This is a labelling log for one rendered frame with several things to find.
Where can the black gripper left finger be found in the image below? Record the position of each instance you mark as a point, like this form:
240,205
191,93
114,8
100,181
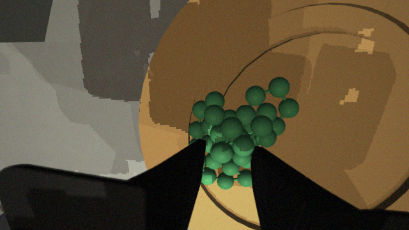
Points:
162,198

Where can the tan round board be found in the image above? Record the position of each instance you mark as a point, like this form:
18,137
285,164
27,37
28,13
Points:
347,64

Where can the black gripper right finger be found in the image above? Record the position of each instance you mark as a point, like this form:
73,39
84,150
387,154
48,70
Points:
288,200

